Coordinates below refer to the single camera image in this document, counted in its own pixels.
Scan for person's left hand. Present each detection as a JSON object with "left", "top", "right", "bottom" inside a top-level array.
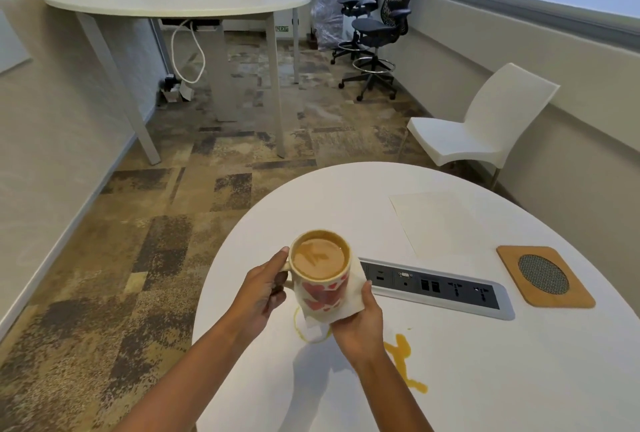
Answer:
[{"left": 227, "top": 247, "right": 291, "bottom": 343}]

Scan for person's right hand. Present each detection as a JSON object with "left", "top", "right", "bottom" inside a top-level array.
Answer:
[{"left": 330, "top": 280, "right": 389, "bottom": 373}]

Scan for white paper napkin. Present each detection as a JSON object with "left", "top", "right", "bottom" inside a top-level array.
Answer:
[{"left": 295, "top": 259, "right": 369, "bottom": 330}]

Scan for white mug with red hearts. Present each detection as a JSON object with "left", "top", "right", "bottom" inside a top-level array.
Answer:
[{"left": 276, "top": 230, "right": 352, "bottom": 316}]

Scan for person's right forearm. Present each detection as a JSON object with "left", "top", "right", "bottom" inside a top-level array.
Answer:
[{"left": 354, "top": 351, "right": 437, "bottom": 432}]

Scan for person's left forearm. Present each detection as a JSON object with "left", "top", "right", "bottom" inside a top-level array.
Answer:
[{"left": 114, "top": 319, "right": 262, "bottom": 432}]

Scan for milky coffee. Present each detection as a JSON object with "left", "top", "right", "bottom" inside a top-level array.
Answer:
[{"left": 292, "top": 237, "right": 346, "bottom": 280}]

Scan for yellow coffee spill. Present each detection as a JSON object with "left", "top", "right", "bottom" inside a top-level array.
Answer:
[{"left": 383, "top": 334, "right": 429, "bottom": 393}]

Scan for grey table socket panel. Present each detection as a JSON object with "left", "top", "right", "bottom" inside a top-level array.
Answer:
[{"left": 357, "top": 257, "right": 516, "bottom": 322}]

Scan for white paper sheet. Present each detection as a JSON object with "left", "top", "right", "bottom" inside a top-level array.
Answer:
[{"left": 388, "top": 191, "right": 482, "bottom": 260}]

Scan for wooden coaster with mesh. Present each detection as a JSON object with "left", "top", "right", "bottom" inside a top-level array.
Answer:
[{"left": 496, "top": 245, "right": 596, "bottom": 309}]

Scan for white plastic chair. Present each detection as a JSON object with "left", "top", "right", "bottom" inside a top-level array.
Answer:
[{"left": 398, "top": 62, "right": 561, "bottom": 192}]

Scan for black power adapter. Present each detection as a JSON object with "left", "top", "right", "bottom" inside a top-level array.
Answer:
[{"left": 158, "top": 75, "right": 182, "bottom": 108}]

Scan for plastic wrapped furniture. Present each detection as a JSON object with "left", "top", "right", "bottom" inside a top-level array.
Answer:
[{"left": 309, "top": 0, "right": 349, "bottom": 52}]

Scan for yellow coffee ring stain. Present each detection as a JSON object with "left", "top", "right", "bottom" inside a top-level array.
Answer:
[{"left": 293, "top": 306, "right": 334, "bottom": 343}]

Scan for white cable loop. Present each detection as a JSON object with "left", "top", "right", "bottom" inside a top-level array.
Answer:
[{"left": 171, "top": 20, "right": 207, "bottom": 84}]

